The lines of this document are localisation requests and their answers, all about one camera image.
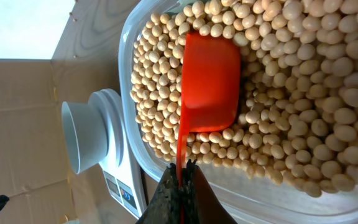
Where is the grey bowl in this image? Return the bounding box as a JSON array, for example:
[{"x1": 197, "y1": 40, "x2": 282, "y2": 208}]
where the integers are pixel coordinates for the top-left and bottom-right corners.
[{"x1": 61, "y1": 101, "x2": 108, "y2": 174}]

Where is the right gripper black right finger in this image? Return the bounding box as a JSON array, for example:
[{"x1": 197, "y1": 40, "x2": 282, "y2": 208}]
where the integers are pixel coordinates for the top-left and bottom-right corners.
[{"x1": 181, "y1": 160, "x2": 237, "y2": 224}]

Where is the clear container of soybeans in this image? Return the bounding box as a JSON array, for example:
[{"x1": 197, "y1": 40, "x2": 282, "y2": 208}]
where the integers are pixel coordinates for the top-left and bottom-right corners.
[{"x1": 119, "y1": 0, "x2": 358, "y2": 223}]

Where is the cardboard panel backdrop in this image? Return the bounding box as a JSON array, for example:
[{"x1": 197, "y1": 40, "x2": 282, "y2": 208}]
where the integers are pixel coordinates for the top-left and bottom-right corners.
[{"x1": 0, "y1": 60, "x2": 76, "y2": 223}]

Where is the red measuring scoop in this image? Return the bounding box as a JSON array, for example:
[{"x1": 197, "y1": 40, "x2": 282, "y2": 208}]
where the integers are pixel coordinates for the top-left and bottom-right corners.
[{"x1": 175, "y1": 30, "x2": 242, "y2": 187}]

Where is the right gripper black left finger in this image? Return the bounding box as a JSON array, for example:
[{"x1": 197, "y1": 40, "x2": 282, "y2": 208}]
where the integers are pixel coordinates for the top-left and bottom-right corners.
[{"x1": 136, "y1": 163, "x2": 181, "y2": 224}]

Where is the white digital kitchen scale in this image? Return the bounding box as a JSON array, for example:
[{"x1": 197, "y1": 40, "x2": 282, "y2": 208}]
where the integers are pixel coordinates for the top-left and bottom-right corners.
[{"x1": 88, "y1": 89, "x2": 147, "y2": 219}]

